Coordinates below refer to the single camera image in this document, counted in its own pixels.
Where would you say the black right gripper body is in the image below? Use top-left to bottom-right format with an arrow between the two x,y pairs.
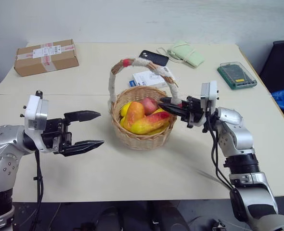
180,95 -> 206,128

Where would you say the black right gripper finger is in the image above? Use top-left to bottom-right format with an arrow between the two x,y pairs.
157,103 -> 189,116
159,97 -> 188,108

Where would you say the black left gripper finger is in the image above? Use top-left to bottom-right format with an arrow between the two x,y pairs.
60,140 -> 105,157
63,110 -> 102,122

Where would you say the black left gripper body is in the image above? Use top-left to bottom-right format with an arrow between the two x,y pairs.
40,117 -> 73,155

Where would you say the red apple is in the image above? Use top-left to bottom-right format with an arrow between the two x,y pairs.
141,97 -> 159,115

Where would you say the long red yellow mango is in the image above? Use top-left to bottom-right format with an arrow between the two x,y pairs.
129,111 -> 169,135

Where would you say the white blue product box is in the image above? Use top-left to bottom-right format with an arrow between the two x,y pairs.
128,70 -> 174,89

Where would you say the orange yellow mango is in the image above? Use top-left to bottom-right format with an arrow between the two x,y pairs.
126,101 -> 145,128

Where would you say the yellow lemon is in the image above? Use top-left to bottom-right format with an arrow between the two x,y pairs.
120,103 -> 133,116

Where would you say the black smartphone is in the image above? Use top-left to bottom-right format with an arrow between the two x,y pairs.
138,50 -> 169,67

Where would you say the green screwdriver bit case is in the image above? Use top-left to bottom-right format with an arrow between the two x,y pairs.
217,61 -> 258,90

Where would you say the brown cardboard parcel box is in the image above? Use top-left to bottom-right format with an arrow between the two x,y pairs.
13,38 -> 80,77

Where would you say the black chair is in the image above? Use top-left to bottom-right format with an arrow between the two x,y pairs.
258,40 -> 284,97

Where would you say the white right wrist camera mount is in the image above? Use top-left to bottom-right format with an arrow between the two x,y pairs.
199,80 -> 220,109

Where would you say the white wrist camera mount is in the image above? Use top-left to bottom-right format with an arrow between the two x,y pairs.
199,80 -> 220,109
20,90 -> 49,128

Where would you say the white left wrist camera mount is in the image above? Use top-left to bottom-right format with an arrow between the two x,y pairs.
20,90 -> 49,128

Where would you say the wicker basket with handle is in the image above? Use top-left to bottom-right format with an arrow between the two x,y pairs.
107,57 -> 182,151

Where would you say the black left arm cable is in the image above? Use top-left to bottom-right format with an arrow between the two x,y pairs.
33,149 -> 45,231

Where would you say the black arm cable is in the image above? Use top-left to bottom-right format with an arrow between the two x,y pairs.
201,100 -> 237,191
33,149 -> 45,231

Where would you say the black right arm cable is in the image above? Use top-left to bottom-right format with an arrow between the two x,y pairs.
201,100 -> 237,191

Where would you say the green cloth pouch with cord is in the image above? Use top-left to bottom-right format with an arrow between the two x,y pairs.
156,40 -> 205,69

